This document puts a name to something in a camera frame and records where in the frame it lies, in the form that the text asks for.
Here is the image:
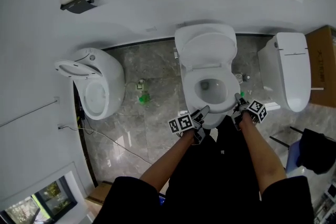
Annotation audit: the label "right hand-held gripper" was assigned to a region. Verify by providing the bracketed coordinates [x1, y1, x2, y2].
[230, 93, 267, 131]

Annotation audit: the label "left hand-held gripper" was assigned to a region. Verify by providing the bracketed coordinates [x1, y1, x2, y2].
[168, 105, 211, 145]

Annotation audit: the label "person's right forearm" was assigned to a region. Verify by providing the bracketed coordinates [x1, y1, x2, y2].
[238, 112, 288, 196]

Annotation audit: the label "person's left forearm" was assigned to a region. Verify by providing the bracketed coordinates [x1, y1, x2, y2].
[139, 129, 196, 194]

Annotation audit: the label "white round-front toilet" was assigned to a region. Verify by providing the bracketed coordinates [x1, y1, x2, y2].
[174, 24, 241, 130]

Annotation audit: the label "white boxy smart toilet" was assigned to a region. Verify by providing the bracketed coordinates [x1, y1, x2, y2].
[257, 31, 313, 113]

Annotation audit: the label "white oval toilet lid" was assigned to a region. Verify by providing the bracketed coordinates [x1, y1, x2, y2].
[179, 31, 237, 71]

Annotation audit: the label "white egg-shaped toilet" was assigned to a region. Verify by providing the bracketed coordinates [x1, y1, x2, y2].
[72, 47, 127, 121]

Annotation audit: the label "person's black trousers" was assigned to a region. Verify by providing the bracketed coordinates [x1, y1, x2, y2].
[165, 118, 264, 224]

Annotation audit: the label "large brown cardboard box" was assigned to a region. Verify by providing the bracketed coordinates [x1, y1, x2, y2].
[304, 24, 336, 109]

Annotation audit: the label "black bag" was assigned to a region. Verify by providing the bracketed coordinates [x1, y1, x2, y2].
[297, 128, 336, 175]

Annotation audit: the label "person's black shirt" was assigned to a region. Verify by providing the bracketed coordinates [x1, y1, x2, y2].
[92, 175, 316, 224]

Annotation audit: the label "cardboard box with brown print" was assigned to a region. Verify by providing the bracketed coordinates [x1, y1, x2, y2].
[85, 180, 114, 216]

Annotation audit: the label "cluttered equipment table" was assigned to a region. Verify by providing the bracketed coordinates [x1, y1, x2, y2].
[313, 183, 336, 224]

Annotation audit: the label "black-framed window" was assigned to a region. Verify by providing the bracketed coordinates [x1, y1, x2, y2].
[0, 175, 78, 224]

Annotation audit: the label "thin white floor cable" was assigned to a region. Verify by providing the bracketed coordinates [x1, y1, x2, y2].
[62, 125, 153, 166]

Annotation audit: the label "thin grey wall conduit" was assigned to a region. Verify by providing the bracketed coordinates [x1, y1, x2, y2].
[0, 97, 60, 128]

